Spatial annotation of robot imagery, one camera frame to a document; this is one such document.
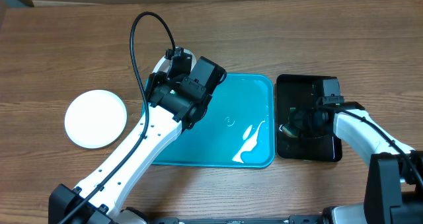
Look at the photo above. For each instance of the green yellow sponge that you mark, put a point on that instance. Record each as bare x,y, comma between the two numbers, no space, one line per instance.
289,131

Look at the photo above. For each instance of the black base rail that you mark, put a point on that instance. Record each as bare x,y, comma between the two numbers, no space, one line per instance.
292,219

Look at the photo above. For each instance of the white plate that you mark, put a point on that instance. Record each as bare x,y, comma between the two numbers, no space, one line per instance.
163,64
95,119

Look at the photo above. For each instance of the teal plastic tray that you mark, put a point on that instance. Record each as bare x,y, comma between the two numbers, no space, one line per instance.
238,130

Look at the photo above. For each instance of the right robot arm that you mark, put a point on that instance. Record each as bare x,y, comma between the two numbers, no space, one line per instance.
393,191

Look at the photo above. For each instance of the black rectangular tray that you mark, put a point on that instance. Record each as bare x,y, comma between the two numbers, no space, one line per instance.
306,92

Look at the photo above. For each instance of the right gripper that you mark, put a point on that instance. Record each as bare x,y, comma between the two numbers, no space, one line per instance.
297,123

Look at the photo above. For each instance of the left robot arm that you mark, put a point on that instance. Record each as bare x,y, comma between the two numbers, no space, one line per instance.
178,93

